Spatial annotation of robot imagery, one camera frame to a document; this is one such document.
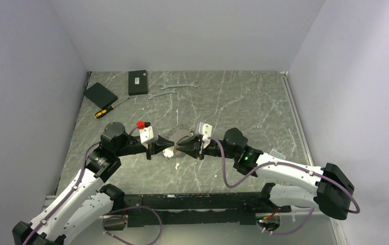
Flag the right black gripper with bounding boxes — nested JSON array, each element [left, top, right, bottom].
[[176, 135, 238, 161]]

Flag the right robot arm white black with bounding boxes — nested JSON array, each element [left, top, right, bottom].
[[175, 128, 360, 220]]

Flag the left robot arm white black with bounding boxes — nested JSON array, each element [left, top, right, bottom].
[[12, 122, 175, 244]]

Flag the lower silver wrench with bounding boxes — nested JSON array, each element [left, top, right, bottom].
[[147, 88, 177, 100]]

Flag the silver wrench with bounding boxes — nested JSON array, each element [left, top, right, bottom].
[[147, 88, 177, 100], [160, 81, 200, 90]]

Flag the upper silver wrench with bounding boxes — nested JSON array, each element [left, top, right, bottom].
[[160, 81, 200, 90]]

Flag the yellow black screwdriver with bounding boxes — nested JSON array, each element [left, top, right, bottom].
[[94, 97, 130, 119]]

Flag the black box with label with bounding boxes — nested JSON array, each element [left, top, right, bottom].
[[128, 70, 148, 96]]

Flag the flat black square box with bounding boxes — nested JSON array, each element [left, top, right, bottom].
[[83, 83, 118, 109]]

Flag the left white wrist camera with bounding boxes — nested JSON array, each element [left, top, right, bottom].
[[136, 121, 159, 145]]

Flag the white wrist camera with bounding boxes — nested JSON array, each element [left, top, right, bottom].
[[194, 122, 212, 142], [136, 121, 159, 145]]

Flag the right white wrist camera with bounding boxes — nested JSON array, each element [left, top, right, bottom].
[[194, 122, 212, 142]]

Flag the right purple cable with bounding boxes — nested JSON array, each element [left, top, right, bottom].
[[208, 136, 361, 236]]

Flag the purple cable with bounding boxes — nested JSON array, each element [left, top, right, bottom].
[[20, 126, 163, 245], [208, 136, 361, 236]]

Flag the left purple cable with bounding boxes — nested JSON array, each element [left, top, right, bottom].
[[20, 126, 163, 245]]

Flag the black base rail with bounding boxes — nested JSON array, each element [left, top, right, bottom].
[[99, 184, 291, 228]]

